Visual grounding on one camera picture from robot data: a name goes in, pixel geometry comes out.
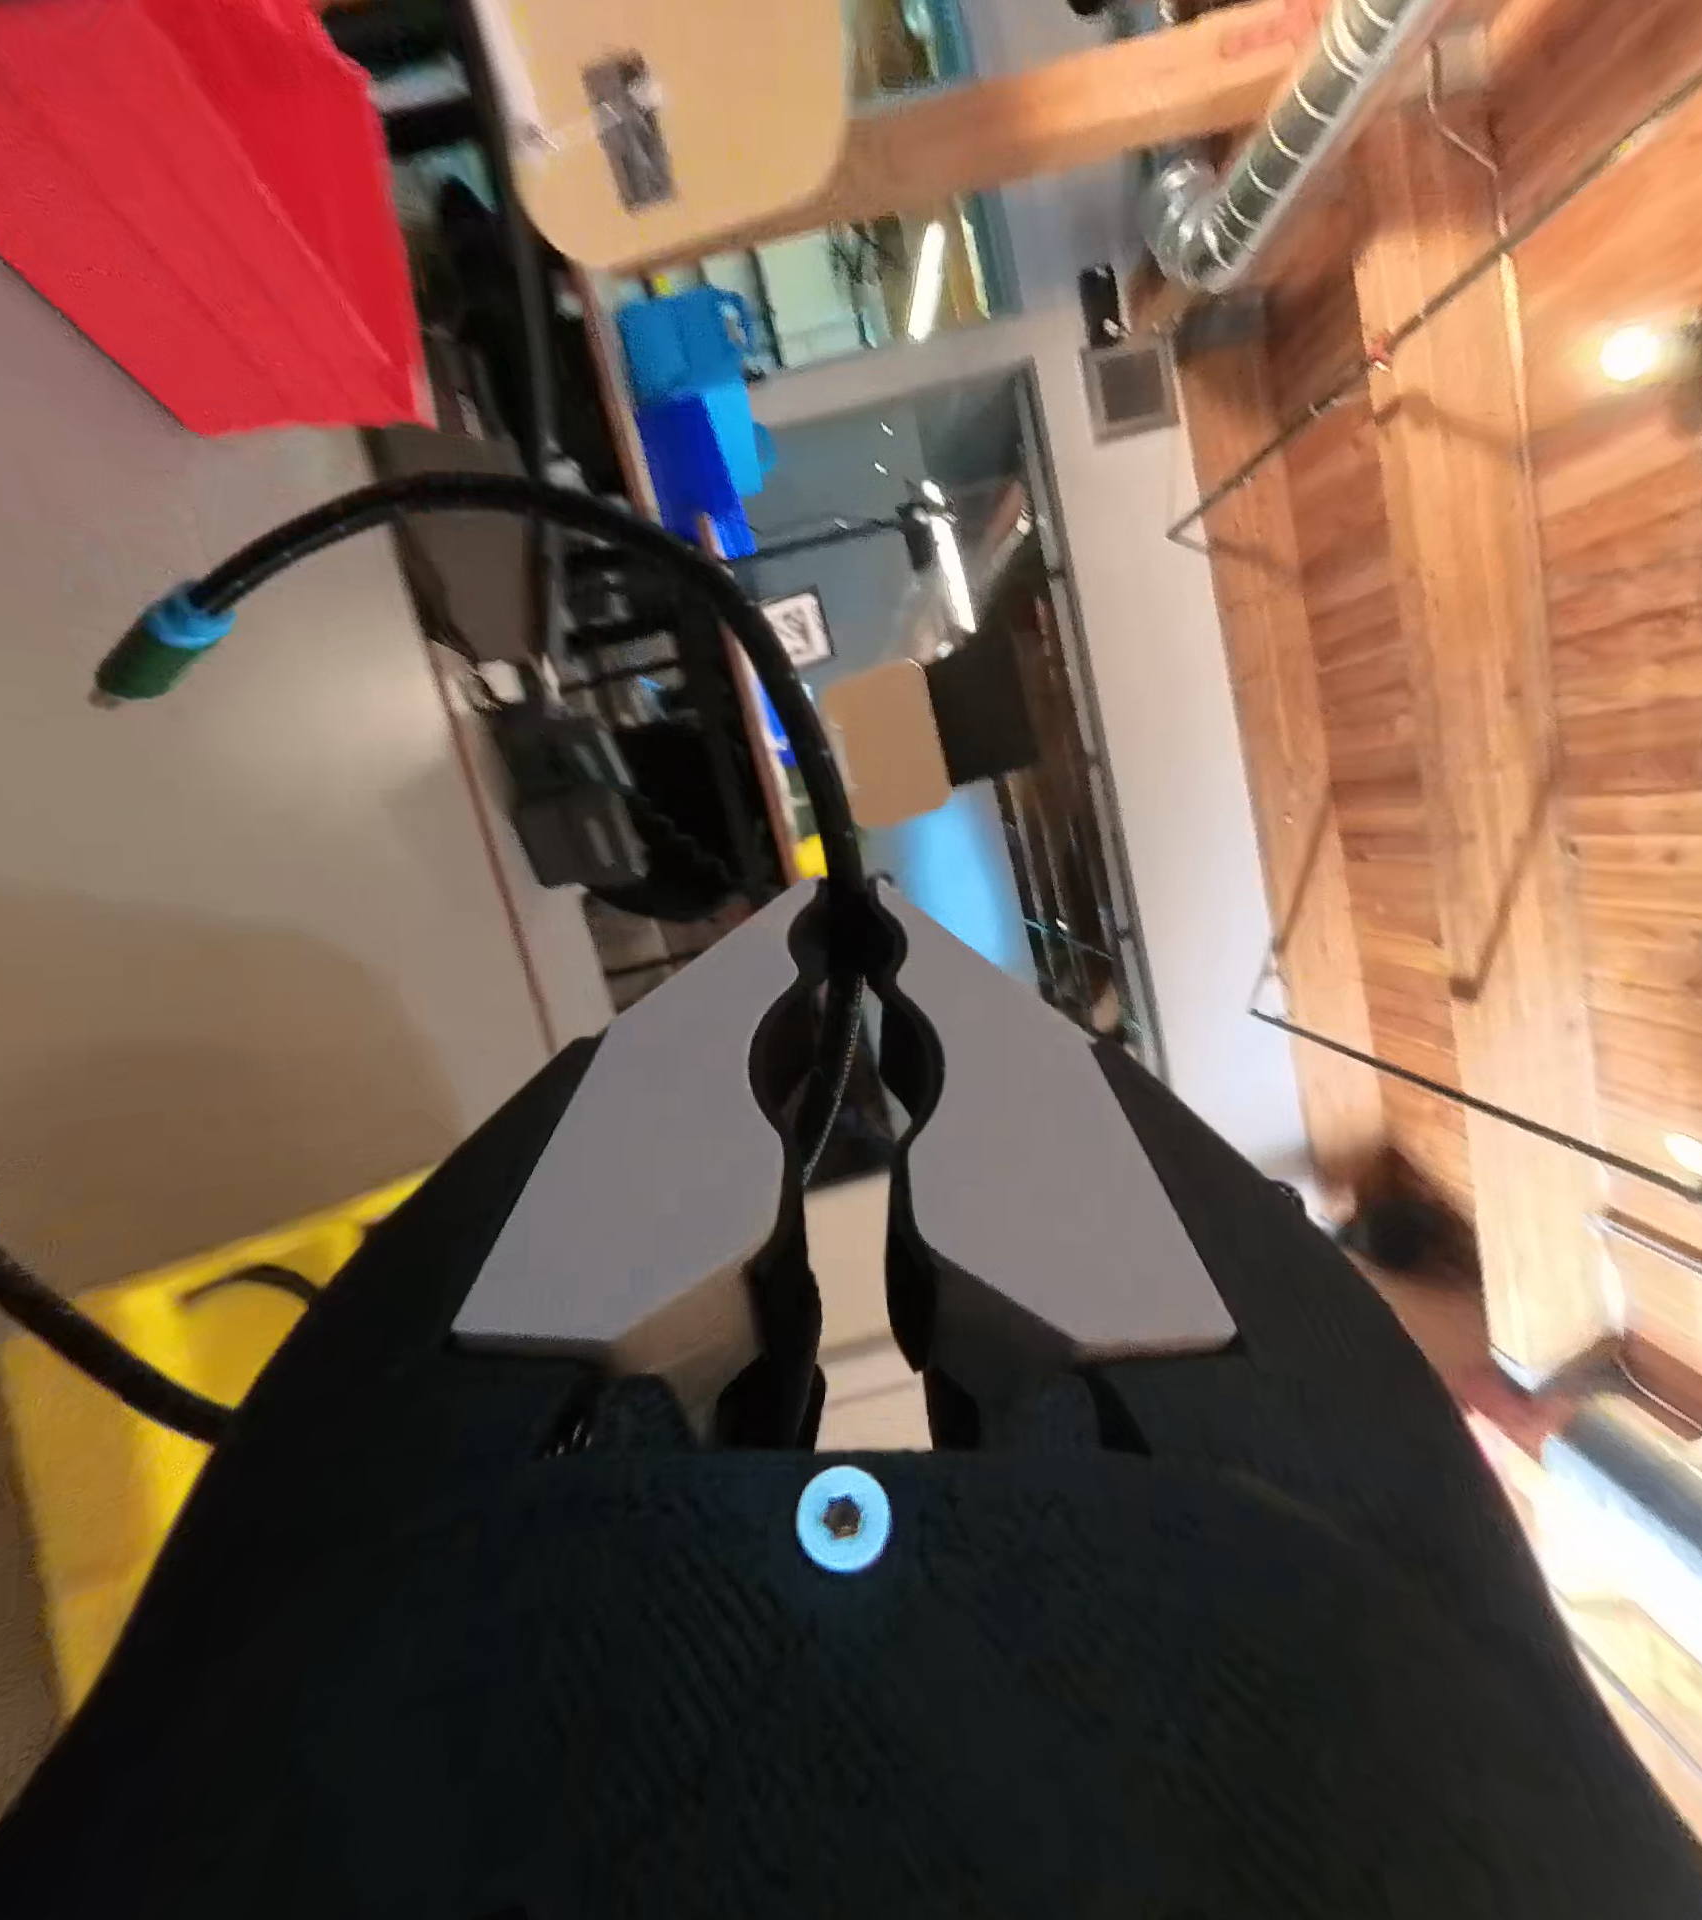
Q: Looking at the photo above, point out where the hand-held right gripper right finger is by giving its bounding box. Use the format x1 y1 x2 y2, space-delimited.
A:
870 879 1240 1422

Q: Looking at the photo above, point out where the black wall monitor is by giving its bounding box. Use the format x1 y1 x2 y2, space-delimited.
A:
924 623 1053 786

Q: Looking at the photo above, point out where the silver ceiling duct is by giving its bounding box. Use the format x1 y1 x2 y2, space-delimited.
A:
1146 0 1446 293

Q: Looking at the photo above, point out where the wooden board with black label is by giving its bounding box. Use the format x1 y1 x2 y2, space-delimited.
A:
503 0 851 274

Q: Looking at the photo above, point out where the wooden board on clear stand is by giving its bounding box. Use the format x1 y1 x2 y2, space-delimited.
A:
821 661 953 828

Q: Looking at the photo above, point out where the light blue caddy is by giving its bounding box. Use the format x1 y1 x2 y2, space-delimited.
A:
618 284 760 401

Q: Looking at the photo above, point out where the wooden post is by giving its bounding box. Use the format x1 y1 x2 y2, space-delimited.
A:
827 0 1338 241

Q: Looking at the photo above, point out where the black HDMI cable green plug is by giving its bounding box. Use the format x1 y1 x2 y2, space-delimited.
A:
0 469 899 1446

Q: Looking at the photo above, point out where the black office chair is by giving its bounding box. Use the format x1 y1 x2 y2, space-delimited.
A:
598 718 791 918

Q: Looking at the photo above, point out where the studio lamp on stand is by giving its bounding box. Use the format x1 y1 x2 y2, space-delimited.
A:
729 478 987 640

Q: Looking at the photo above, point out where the dark blue plastic bin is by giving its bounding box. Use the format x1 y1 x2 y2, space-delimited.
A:
632 389 776 562

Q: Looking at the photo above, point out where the thin black hub cable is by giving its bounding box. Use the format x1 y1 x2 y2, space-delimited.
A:
181 1263 322 1311

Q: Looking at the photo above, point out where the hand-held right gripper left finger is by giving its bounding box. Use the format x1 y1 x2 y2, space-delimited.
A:
448 879 836 1417

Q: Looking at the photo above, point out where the wall air vent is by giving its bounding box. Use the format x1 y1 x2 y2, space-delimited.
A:
1084 341 1179 443

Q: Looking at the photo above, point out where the red plastic bin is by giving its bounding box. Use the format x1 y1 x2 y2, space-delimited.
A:
0 0 434 437

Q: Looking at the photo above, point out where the yellow bin with black divider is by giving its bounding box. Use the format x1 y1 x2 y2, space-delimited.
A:
0 1169 434 1718

